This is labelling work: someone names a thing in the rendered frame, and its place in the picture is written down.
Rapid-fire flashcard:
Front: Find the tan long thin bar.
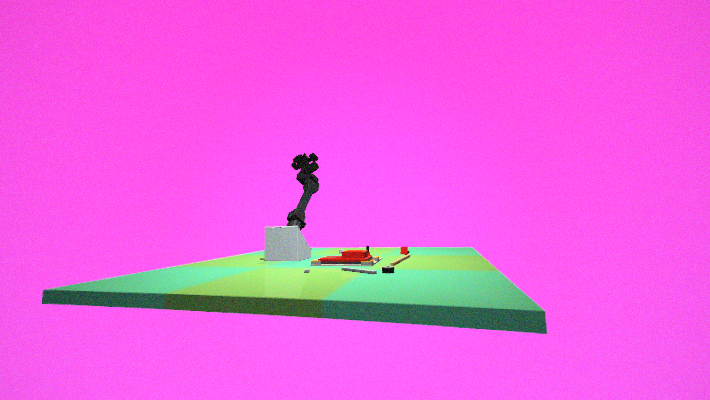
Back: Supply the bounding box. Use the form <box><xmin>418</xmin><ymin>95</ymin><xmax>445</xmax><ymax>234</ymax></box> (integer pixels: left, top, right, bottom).
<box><xmin>390</xmin><ymin>254</ymin><xmax>411</xmax><ymax>266</ymax></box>

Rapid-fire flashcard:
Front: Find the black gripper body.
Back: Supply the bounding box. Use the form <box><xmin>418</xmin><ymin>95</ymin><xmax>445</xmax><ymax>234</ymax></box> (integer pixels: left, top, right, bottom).
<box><xmin>291</xmin><ymin>153</ymin><xmax>318</xmax><ymax>171</ymax></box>

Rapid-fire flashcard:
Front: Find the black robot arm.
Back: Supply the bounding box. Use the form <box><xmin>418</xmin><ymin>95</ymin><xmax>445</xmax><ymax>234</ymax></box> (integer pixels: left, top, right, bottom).
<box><xmin>286</xmin><ymin>154</ymin><xmax>320</xmax><ymax>231</ymax></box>

